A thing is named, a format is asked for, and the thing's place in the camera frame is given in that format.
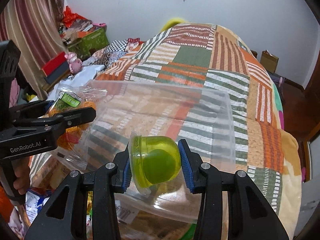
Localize pink cloth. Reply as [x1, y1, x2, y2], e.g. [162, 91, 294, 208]
[10, 77, 22, 105]

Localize striped patchwork blanket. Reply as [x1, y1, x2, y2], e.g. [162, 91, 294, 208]
[30, 23, 284, 240]

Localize blue white snack packet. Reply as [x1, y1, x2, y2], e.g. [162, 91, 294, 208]
[25, 189, 54, 227]

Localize red flat box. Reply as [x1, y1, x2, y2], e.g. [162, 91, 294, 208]
[41, 52, 69, 76]

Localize red plastic bag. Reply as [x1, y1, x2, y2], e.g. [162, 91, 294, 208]
[61, 6, 87, 26]

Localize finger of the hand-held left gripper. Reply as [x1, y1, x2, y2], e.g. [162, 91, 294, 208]
[14, 106, 97, 143]
[9, 100, 55, 120]

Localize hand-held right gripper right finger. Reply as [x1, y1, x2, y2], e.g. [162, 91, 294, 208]
[177, 139, 290, 240]

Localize cardboard box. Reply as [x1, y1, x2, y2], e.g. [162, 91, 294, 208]
[260, 51, 279, 73]

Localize green jelly cup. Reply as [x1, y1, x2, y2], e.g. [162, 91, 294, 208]
[129, 131, 182, 196]

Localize checkered patchwork quilt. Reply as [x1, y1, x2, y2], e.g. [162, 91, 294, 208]
[82, 38, 140, 67]

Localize clear packet of orange snacks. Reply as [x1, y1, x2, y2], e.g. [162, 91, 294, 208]
[46, 85, 109, 172]

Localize person's left hand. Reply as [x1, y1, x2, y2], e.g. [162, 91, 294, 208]
[12, 155, 32, 193]

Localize pink plush toy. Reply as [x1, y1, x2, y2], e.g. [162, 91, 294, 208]
[65, 52, 83, 73]

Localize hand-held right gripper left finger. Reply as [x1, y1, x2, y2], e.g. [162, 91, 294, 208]
[24, 142, 132, 240]

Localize brown wooden door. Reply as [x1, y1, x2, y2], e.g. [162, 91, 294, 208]
[299, 62, 320, 145]

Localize clear plastic container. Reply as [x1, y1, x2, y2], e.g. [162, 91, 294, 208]
[85, 79, 237, 224]

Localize dark purple cloth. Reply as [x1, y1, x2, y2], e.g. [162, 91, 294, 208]
[270, 74, 285, 90]

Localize green patterned box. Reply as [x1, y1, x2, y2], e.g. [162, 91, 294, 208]
[67, 27, 110, 58]

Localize striped curtain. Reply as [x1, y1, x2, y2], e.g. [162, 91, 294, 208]
[0, 0, 67, 100]

